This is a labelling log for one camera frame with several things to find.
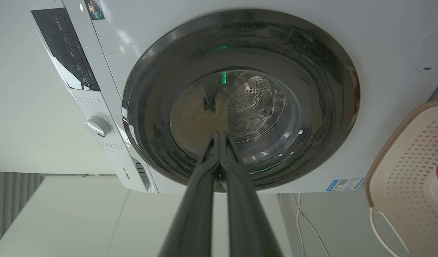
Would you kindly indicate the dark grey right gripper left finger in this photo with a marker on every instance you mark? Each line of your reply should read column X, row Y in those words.
column 195, row 214

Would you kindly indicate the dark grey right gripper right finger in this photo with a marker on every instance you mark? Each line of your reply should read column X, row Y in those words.
column 245, row 214

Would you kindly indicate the beige perforated laundry basket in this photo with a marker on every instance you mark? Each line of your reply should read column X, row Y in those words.
column 408, row 185

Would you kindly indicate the blue energy label sticker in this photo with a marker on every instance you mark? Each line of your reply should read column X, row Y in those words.
column 345, row 184

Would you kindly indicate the round dark washing machine door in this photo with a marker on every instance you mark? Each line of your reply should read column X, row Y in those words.
column 311, row 117

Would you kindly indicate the silver washing machine dial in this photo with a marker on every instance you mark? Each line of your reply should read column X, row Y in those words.
column 97, row 126

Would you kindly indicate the white front-load washing machine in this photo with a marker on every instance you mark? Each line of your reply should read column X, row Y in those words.
column 383, row 71

